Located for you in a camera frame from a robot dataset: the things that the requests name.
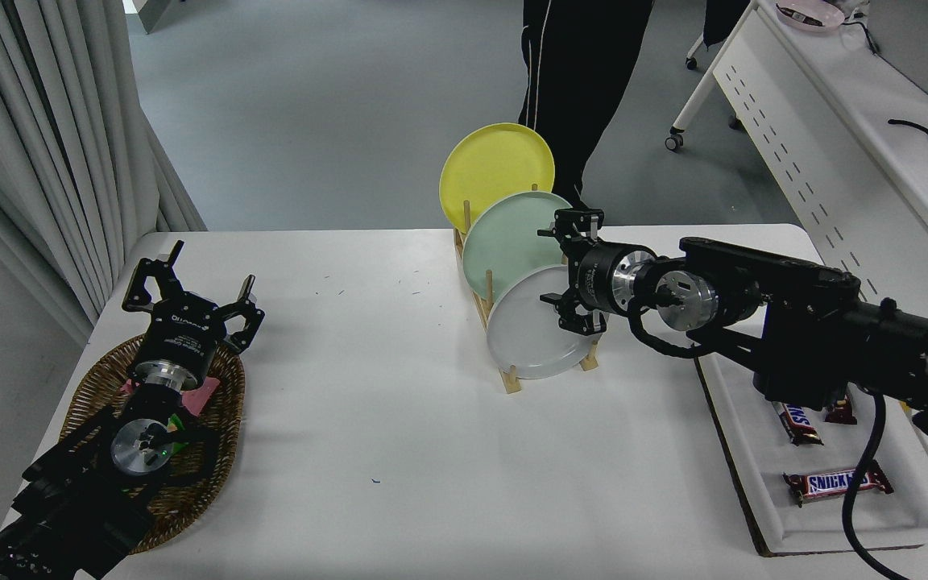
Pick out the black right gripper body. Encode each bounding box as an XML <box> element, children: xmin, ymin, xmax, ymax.
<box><xmin>570</xmin><ymin>240</ymin><xmax>636</xmax><ymax>317</ymax></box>

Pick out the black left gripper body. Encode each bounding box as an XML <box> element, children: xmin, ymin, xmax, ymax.
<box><xmin>136</xmin><ymin>294</ymin><xmax>231</xmax><ymax>378</ymax></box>

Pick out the grey round plate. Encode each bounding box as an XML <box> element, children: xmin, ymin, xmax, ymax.
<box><xmin>486</xmin><ymin>265</ymin><xmax>606</xmax><ymax>380</ymax></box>

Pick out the pale green round plate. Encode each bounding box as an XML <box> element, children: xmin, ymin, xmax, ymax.
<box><xmin>462</xmin><ymin>191</ymin><xmax>582</xmax><ymax>301</ymax></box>

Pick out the wooden plate rack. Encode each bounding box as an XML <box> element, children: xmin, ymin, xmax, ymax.
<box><xmin>454</xmin><ymin>184</ymin><xmax>600</xmax><ymax>395</ymax></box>

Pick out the yellow round plate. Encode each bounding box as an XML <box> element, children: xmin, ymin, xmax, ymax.
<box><xmin>439</xmin><ymin>122</ymin><xmax>556</xmax><ymax>234</ymax></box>

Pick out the pink packet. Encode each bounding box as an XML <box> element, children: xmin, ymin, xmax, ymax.
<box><xmin>120</xmin><ymin>375</ymin><xmax>222</xmax><ymax>417</ymax></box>

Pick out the green packet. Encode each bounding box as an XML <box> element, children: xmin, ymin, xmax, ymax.
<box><xmin>164</xmin><ymin>413</ymin><xmax>193</xmax><ymax>454</ymax></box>

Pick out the brown wicker basket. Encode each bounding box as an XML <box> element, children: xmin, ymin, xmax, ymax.
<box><xmin>60</xmin><ymin>332</ymin><xmax>247</xmax><ymax>555</ymax></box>

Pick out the person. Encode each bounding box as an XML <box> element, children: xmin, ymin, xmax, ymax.
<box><xmin>517</xmin><ymin>0</ymin><xmax>655</xmax><ymax>212</ymax></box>

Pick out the grey curtain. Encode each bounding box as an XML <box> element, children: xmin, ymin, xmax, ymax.
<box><xmin>0</xmin><ymin>0</ymin><xmax>207</xmax><ymax>347</ymax></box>

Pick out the white foam tray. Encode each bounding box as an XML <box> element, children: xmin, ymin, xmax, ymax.
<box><xmin>690</xmin><ymin>342</ymin><xmax>928</xmax><ymax>557</ymax></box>

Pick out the long Snickers bar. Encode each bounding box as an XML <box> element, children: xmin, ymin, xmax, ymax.
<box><xmin>772</xmin><ymin>400</ymin><xmax>824</xmax><ymax>446</ymax></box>

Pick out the white perforated desk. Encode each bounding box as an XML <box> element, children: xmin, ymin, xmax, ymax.
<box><xmin>665</xmin><ymin>0</ymin><xmax>928</xmax><ymax>323</ymax></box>

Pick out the short dark snack bar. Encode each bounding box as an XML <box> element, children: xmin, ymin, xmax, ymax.
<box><xmin>824</xmin><ymin>387</ymin><xmax>858</xmax><ymax>425</ymax></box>

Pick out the brown Snickers bar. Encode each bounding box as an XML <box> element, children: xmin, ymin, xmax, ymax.
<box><xmin>782</xmin><ymin>460</ymin><xmax>895</xmax><ymax>508</ymax></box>

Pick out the pink bowl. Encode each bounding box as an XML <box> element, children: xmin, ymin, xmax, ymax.
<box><xmin>776</xmin><ymin>0</ymin><xmax>846</xmax><ymax>33</ymax></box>

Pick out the thin black cable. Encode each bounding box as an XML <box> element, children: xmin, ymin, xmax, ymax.
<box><xmin>839</xmin><ymin>16</ymin><xmax>881</xmax><ymax>56</ymax></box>

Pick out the black cable with plug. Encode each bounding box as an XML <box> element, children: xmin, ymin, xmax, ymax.
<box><xmin>888</xmin><ymin>118</ymin><xmax>928</xmax><ymax>150</ymax></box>

